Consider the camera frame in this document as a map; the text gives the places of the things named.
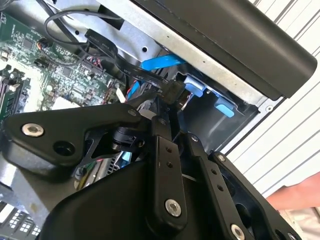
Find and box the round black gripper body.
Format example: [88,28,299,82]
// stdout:
[41,152,222,240]

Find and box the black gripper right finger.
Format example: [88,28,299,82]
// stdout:
[167,104,304,240]

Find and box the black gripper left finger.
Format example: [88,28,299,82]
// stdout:
[1,97,189,227]

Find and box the black disk wire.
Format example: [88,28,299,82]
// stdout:
[84,28,186,106]

